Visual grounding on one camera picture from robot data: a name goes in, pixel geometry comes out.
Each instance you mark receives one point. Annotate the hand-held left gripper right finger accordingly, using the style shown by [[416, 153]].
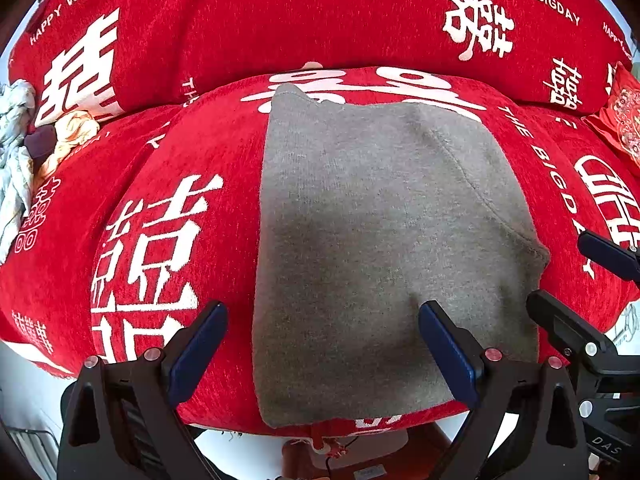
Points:
[[447, 355]]

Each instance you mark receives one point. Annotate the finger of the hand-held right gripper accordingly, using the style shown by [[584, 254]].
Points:
[[565, 322], [612, 255]]

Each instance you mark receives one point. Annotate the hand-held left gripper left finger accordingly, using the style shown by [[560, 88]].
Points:
[[197, 355]]

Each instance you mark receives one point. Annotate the grey knit sweater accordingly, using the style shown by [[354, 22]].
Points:
[[350, 210]]

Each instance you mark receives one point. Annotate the brown wooden furniture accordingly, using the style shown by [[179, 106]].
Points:
[[415, 447]]

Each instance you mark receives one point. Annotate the red embroidered cushion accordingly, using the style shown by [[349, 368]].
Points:
[[620, 115]]

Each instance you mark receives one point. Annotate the red printed sofa seat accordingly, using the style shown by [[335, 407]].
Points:
[[200, 135]]

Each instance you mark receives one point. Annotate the orange and white cloth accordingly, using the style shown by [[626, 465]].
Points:
[[77, 125]]

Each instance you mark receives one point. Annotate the dark purple cloth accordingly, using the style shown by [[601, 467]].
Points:
[[41, 140]]

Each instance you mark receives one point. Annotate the pale blue crumpled cloth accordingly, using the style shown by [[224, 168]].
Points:
[[12, 160]]

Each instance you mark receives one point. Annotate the red printed sofa backrest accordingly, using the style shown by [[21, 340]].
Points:
[[275, 15]]

